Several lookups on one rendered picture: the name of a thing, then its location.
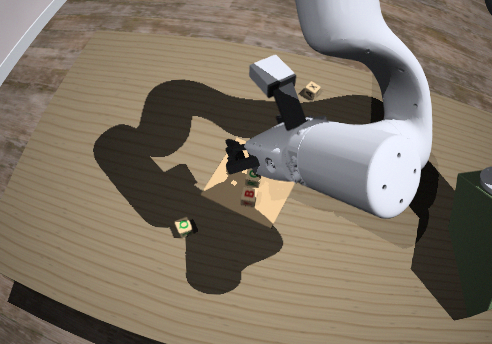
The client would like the brown square mat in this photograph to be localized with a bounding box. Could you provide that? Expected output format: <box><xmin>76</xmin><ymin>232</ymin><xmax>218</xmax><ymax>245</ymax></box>
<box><xmin>201</xmin><ymin>154</ymin><xmax>295</xmax><ymax>229</ymax></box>

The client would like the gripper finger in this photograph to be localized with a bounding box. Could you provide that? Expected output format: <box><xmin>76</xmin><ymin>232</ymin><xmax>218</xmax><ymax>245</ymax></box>
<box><xmin>276</xmin><ymin>114</ymin><xmax>327</xmax><ymax>125</ymax></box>
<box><xmin>225</xmin><ymin>139</ymin><xmax>260</xmax><ymax>174</ymax></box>

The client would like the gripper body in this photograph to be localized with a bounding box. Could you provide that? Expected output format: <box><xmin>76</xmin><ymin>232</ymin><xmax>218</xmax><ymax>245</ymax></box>
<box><xmin>244</xmin><ymin>123</ymin><xmax>299</xmax><ymax>182</ymax></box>

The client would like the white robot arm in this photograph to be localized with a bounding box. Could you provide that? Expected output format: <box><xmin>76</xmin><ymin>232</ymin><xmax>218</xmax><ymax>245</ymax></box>
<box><xmin>249</xmin><ymin>0</ymin><xmax>432</xmax><ymax>219</ymax></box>

